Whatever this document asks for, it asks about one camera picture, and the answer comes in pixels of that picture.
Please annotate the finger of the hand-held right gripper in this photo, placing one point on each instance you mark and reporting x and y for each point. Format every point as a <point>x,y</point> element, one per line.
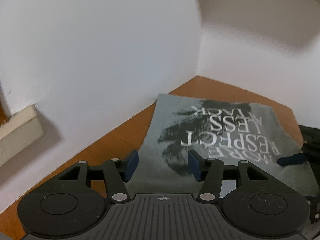
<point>292,159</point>
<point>313,210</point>

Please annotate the white wall shelf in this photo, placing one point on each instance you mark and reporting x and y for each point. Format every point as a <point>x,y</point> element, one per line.
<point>262,5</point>

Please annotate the grey sweatshirt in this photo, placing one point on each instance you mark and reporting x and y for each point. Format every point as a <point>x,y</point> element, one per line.
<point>205,127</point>

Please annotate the beige window sill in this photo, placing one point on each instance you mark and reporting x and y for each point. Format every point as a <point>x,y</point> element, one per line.
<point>17,135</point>

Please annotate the wooden window frame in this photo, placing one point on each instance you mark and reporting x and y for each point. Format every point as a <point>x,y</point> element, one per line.
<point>3,112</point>

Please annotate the black bag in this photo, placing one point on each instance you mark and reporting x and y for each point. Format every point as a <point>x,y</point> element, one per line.
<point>310,140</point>

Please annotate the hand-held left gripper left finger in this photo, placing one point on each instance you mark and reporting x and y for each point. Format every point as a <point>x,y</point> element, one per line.
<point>132,165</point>

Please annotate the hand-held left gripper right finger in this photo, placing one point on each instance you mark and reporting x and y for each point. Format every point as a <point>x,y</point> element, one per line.
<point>195,166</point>

